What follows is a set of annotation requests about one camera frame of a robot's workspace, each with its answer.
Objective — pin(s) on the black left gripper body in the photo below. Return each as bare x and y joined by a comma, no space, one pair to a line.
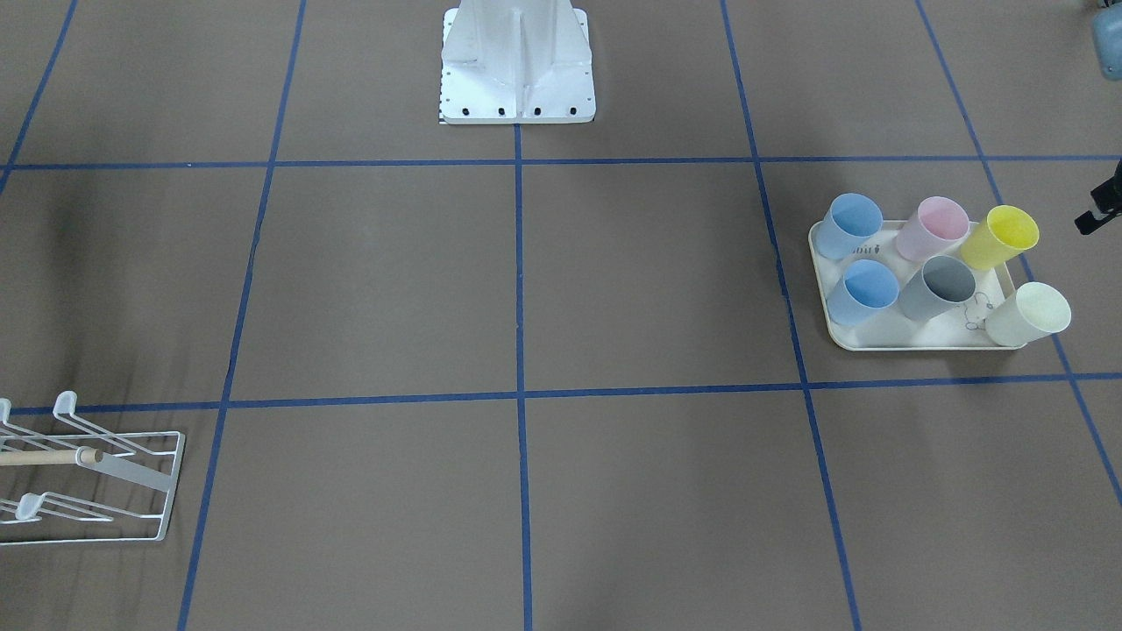
1104,207

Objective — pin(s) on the yellow plastic cup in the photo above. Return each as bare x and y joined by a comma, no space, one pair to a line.
1006,232

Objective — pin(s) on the pink plastic cup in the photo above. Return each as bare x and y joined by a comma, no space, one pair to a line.
938,224

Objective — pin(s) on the blue plastic cup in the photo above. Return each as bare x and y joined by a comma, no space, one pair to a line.
865,288
851,220

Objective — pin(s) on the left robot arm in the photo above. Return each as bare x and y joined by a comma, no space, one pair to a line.
1106,35

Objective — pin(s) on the cream plastic cup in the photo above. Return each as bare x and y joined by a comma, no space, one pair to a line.
1034,311

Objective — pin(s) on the grey plastic cup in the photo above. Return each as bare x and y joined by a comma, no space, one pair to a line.
939,285

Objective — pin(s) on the blue plastic cup front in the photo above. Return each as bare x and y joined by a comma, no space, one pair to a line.
865,288

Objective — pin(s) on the cream plastic tray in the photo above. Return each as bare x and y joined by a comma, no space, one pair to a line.
910,323

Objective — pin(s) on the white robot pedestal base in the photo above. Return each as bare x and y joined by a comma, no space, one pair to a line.
516,62

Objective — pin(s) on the white wire cup rack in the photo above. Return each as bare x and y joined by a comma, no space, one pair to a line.
79,482

